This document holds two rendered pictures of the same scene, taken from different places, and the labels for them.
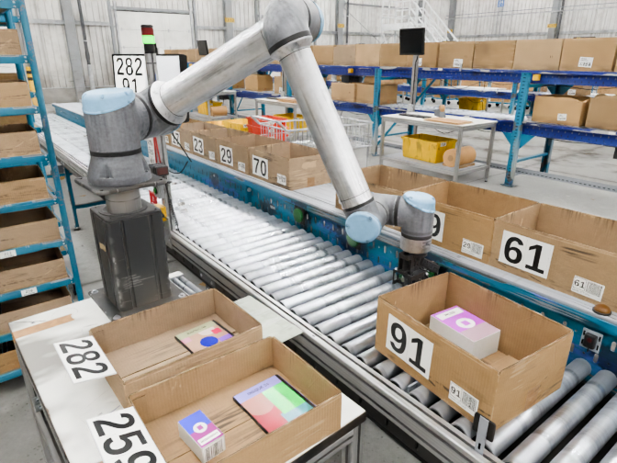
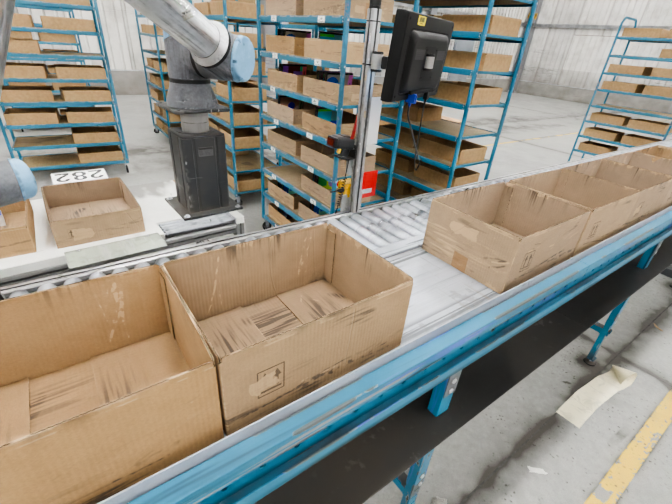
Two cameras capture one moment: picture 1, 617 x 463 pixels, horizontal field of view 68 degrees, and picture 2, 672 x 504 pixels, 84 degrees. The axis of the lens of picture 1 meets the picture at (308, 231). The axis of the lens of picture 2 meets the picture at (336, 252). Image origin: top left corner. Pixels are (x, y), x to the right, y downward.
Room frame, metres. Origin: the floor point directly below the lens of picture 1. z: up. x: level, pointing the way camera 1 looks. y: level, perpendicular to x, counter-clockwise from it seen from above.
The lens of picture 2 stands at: (2.03, -0.95, 1.44)
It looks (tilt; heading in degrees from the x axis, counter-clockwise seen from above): 29 degrees down; 90
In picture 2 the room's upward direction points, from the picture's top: 5 degrees clockwise
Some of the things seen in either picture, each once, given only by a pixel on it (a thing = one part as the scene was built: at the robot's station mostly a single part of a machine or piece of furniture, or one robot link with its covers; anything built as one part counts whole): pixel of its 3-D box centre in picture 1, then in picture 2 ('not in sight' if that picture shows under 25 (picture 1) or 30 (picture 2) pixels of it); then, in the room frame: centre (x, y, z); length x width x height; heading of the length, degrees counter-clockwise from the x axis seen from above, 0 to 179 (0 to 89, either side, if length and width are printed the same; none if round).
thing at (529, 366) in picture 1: (465, 340); not in sight; (1.03, -0.42, 0.83); 0.39 x 0.29 x 0.17; 33
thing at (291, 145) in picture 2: not in sight; (299, 140); (1.71, 1.79, 0.79); 0.40 x 0.30 x 0.10; 129
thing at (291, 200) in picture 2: not in sight; (297, 191); (1.70, 1.81, 0.39); 0.40 x 0.30 x 0.10; 128
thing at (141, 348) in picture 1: (177, 342); (92, 208); (1.07, 0.36, 0.80); 0.38 x 0.28 x 0.10; 129
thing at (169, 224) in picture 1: (161, 156); (361, 132); (2.10, 0.68, 1.11); 0.12 x 0.05 x 0.88; 38
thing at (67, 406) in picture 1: (162, 365); (99, 218); (1.06, 0.41, 0.74); 1.00 x 0.58 x 0.03; 40
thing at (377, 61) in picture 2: not in sight; (406, 57); (2.25, 0.69, 1.40); 0.28 x 0.11 x 0.11; 38
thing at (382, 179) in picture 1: (388, 195); (288, 306); (1.94, -0.36, 0.96); 0.39 x 0.29 x 0.17; 38
